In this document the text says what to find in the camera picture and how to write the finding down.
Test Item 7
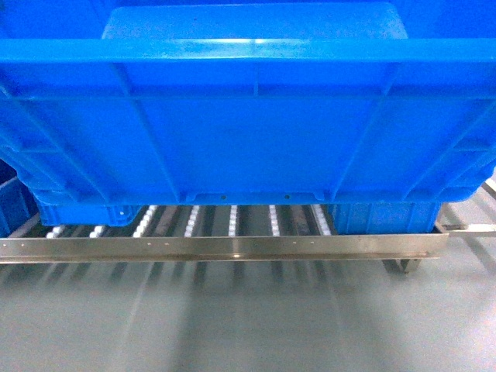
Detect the large blue plastic crate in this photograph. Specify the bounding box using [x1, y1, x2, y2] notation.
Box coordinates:
[1, 1, 495, 205]

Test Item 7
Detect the blue crate on shelf right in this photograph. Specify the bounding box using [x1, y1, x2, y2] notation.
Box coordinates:
[328, 202, 442, 235]

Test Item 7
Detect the blue crate on shelf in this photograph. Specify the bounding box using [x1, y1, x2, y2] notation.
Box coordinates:
[37, 201, 142, 227]
[328, 202, 442, 235]

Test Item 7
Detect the shelf caster wheel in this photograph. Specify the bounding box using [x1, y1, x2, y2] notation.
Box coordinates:
[382, 259, 422, 275]

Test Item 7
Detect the blue crate on shelf left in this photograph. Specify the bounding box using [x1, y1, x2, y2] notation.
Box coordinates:
[37, 201, 142, 227]

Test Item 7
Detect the white roller track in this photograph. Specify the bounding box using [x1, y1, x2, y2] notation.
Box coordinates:
[228, 205, 238, 237]

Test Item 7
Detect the far left blue crate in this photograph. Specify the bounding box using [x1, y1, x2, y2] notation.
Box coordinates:
[1, 160, 40, 238]

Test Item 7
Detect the steel shelf front rail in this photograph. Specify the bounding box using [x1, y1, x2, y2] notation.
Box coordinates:
[1, 232, 449, 264]

